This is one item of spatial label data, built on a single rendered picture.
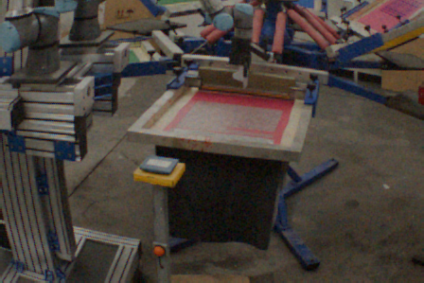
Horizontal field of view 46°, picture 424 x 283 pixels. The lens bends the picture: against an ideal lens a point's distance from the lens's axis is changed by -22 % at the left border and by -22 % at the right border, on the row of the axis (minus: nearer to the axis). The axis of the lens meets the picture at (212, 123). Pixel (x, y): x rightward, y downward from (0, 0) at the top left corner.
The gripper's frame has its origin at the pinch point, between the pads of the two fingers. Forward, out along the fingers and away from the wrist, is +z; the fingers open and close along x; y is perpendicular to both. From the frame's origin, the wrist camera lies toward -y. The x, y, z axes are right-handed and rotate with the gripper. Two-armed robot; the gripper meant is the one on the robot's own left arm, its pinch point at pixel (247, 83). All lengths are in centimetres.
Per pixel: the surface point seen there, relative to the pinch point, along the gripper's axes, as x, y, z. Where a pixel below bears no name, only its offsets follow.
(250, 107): 13.1, -3.9, 5.3
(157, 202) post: 79, 12, 17
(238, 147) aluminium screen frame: 60, -9, 3
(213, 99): 8.9, 11.7, 5.3
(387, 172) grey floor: -154, -92, 101
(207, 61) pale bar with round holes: -21.9, 21.9, -1.7
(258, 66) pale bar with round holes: -21.9, -1.2, -2.1
